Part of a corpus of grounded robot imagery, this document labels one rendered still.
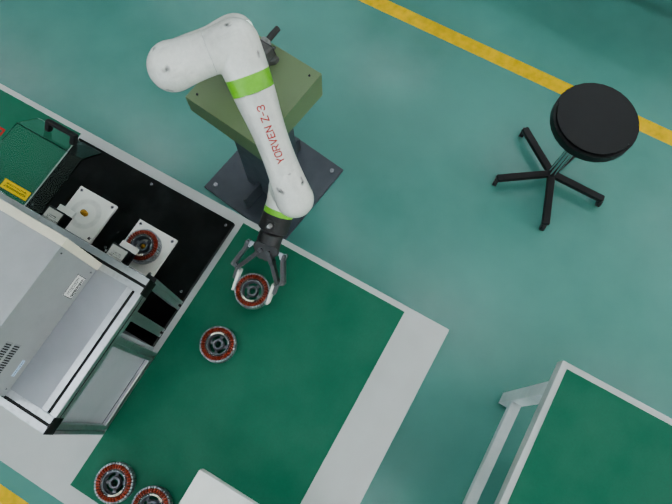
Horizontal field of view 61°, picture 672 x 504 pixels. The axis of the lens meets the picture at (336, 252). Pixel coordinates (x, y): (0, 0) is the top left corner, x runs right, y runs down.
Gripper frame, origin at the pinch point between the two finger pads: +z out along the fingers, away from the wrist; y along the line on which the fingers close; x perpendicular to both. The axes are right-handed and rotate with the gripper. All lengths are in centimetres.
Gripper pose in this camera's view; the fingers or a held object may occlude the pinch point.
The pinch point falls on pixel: (252, 290)
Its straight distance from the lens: 182.7
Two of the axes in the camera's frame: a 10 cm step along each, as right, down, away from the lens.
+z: -3.3, 9.1, 2.5
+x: 2.1, -1.9, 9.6
